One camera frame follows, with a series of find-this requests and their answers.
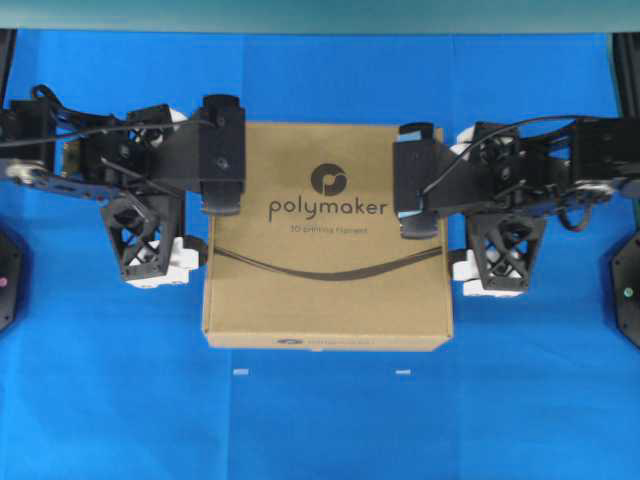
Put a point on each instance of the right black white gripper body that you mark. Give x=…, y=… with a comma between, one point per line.
x=518, y=182

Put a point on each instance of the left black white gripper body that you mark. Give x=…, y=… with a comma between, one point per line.
x=110, y=162

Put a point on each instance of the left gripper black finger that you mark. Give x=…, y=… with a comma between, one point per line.
x=221, y=198
x=223, y=109

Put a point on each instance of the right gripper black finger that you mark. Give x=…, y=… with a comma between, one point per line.
x=421, y=224
x=416, y=132

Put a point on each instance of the brown polymaker cardboard box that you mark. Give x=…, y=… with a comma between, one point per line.
x=315, y=259

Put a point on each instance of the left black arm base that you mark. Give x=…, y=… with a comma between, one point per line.
x=11, y=266

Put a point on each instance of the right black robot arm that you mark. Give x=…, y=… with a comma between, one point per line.
x=605, y=161

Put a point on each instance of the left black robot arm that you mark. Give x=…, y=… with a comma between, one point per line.
x=32, y=144

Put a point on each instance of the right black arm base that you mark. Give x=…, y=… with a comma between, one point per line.
x=625, y=278

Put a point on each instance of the right black frame post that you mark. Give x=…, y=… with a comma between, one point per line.
x=625, y=56

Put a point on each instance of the black frame post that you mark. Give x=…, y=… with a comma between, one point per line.
x=625, y=56
x=7, y=47

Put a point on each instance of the left black frame post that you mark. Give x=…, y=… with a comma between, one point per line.
x=7, y=47

